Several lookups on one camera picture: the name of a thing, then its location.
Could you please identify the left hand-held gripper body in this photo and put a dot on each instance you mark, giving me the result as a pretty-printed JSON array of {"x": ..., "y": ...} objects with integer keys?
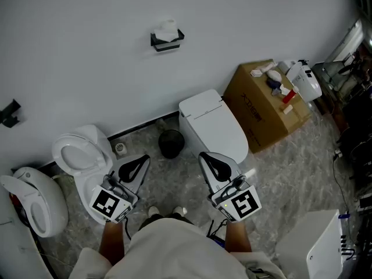
[{"x": 104, "y": 203}]

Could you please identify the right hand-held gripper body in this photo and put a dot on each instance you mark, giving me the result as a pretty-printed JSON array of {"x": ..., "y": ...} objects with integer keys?
[{"x": 244, "y": 203}]

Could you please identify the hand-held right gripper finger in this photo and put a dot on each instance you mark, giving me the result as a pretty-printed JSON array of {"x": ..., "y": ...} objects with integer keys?
[
  {"x": 231, "y": 164},
  {"x": 207, "y": 179}
]

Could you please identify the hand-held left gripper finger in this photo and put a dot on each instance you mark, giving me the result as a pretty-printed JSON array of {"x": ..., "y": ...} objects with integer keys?
[
  {"x": 142, "y": 176},
  {"x": 125, "y": 163}
]

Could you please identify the white toilet paper roll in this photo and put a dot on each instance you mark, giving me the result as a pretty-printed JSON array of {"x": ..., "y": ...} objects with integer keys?
[{"x": 168, "y": 28}]

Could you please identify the person's left forearm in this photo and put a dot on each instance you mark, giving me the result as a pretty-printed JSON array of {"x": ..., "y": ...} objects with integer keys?
[{"x": 112, "y": 243}]

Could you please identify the person's right forearm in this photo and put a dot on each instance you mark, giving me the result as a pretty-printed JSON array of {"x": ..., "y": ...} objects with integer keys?
[{"x": 238, "y": 237}]

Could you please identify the white closed smart toilet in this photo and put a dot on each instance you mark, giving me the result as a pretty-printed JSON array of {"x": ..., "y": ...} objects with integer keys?
[{"x": 215, "y": 126}]

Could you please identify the white toilet with open lid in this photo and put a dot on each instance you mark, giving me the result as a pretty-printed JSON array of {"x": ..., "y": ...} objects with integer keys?
[{"x": 78, "y": 153}]

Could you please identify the white plastic appliance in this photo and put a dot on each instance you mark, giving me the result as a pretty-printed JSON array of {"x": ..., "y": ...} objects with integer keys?
[{"x": 308, "y": 86}]

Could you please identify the white round floor drain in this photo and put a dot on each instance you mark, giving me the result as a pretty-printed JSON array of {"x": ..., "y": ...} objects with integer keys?
[{"x": 121, "y": 148}]

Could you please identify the person's left white shoe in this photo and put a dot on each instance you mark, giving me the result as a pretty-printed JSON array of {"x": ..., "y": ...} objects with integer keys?
[{"x": 154, "y": 211}]

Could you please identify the person's white shoe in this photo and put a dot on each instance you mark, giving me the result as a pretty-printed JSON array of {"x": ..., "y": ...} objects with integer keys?
[
  {"x": 154, "y": 211},
  {"x": 180, "y": 211}
]

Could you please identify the person's right white shoe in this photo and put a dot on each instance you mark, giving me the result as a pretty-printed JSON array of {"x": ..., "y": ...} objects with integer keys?
[{"x": 180, "y": 211}]

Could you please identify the black mesh waste bin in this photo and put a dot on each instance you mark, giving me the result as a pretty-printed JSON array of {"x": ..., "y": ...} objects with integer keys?
[{"x": 171, "y": 144}]

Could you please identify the person's dark trousers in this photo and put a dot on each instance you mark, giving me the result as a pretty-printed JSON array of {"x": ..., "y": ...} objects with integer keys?
[{"x": 143, "y": 224}]

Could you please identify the black device with blue screen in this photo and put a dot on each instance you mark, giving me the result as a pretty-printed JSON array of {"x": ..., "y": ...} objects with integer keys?
[{"x": 217, "y": 240}]

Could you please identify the brown cardboard box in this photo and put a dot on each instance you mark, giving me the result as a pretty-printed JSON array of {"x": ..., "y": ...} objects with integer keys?
[{"x": 255, "y": 118}]

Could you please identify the white cabinet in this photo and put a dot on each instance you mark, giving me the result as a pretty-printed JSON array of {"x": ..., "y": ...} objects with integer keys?
[{"x": 311, "y": 243}]

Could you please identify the small beige block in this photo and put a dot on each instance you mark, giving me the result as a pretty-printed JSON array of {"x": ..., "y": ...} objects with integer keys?
[{"x": 287, "y": 109}]

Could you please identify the person's white shirt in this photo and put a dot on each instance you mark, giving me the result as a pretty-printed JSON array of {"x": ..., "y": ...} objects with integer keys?
[{"x": 174, "y": 251}]

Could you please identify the grey crumpled wrapper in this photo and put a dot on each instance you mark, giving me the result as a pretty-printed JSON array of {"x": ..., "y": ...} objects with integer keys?
[{"x": 277, "y": 91}]

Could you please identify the red bottle with white cap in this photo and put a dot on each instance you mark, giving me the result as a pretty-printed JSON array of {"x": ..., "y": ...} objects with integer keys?
[{"x": 289, "y": 97}]

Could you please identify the dark blue cloth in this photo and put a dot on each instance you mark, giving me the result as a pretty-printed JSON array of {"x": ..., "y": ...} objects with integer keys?
[{"x": 273, "y": 83}]

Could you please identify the small white box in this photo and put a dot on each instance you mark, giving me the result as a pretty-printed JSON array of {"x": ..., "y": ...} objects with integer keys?
[{"x": 256, "y": 73}]

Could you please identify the white plastic bag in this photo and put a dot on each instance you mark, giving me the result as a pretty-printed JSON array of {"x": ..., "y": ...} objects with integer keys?
[{"x": 274, "y": 75}]

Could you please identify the white wrapped packet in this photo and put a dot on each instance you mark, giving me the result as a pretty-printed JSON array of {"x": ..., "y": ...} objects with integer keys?
[{"x": 268, "y": 67}]

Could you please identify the dark equipment rack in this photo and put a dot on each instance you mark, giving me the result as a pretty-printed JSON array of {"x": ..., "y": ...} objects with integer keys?
[{"x": 360, "y": 144}]

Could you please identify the black metal wall shelf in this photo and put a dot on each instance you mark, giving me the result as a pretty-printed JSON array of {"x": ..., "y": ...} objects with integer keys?
[{"x": 167, "y": 46}]

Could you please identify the black wall bracket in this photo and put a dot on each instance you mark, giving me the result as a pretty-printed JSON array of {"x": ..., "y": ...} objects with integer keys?
[{"x": 10, "y": 113}]

